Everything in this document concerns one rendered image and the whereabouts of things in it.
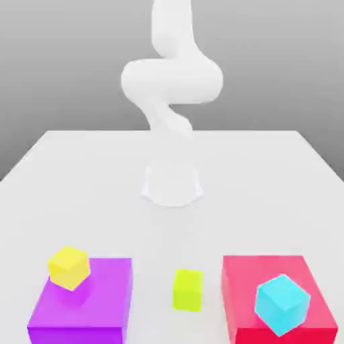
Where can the small cyan cube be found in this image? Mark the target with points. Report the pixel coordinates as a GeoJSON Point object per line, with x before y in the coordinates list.
{"type": "Point", "coordinates": [281, 303]}

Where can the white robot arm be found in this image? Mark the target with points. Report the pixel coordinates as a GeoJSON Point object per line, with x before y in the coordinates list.
{"type": "Point", "coordinates": [172, 80]}

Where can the large purple box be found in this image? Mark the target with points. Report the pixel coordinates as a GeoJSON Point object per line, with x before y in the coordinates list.
{"type": "Point", "coordinates": [88, 309]}

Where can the large red box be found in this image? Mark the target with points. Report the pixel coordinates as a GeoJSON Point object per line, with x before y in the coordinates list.
{"type": "Point", "coordinates": [242, 279]}

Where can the small yellow cube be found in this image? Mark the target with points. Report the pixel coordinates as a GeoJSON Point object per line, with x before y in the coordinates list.
{"type": "Point", "coordinates": [68, 267]}

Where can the small lime green cube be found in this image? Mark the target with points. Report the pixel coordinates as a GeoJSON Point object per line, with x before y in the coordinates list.
{"type": "Point", "coordinates": [187, 290]}

